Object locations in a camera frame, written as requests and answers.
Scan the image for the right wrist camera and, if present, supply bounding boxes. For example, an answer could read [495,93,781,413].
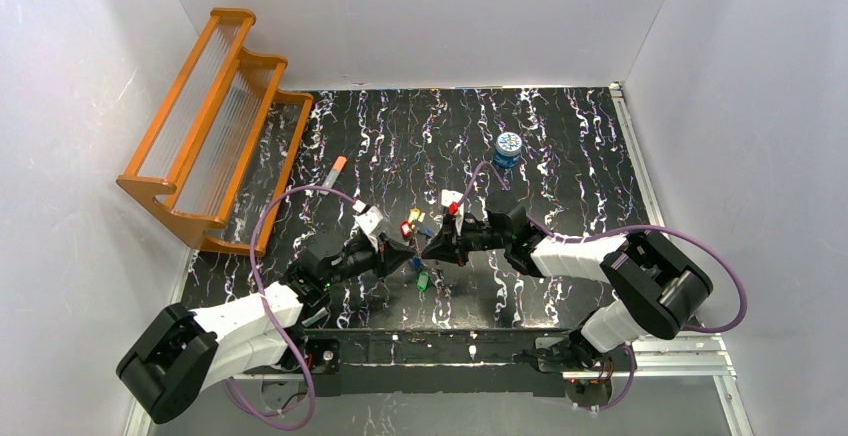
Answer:
[439,189,464,216]

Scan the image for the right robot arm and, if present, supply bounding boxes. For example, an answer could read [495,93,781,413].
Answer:
[422,191,713,366]

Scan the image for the orange capped white highlighter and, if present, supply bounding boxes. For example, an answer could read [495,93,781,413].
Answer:
[320,156,347,195]

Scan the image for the yellow tagged key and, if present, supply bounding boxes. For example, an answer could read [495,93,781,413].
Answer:
[407,208,424,224]

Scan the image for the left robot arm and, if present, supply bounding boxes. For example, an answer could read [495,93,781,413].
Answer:
[116,232,415,424]

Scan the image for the white label box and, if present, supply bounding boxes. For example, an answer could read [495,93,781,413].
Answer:
[301,307,329,328]

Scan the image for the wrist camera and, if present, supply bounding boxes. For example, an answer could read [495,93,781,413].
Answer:
[352,199,385,252]
[439,189,464,216]

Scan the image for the orange wooden tiered rack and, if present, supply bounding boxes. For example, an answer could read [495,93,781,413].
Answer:
[116,7,314,255]

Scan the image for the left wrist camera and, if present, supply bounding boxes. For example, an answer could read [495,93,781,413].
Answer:
[352,199,385,252]

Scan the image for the green tagged key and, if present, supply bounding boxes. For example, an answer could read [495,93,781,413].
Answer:
[416,270,431,292]

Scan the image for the blue round tin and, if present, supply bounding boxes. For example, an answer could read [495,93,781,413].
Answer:
[493,132,523,169]

